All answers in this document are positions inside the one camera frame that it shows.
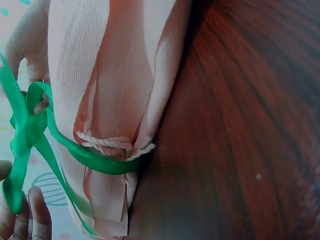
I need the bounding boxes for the person's right hand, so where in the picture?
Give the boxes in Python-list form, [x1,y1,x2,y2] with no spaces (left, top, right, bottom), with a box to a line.
[4,0,52,116]

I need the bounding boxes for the person's left hand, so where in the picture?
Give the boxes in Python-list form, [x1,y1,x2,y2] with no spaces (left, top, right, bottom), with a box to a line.
[0,159,54,240]

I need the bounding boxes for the green satin ribbon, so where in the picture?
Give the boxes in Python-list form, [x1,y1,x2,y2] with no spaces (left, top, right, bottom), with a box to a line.
[0,53,141,237]

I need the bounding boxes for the pink cloth pouch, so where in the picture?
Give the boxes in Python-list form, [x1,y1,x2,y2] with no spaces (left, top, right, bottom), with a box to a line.
[46,0,194,239]

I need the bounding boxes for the white twisted drawstring cord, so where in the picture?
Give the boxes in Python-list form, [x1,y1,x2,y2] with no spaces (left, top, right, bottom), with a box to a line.
[76,131,156,161]

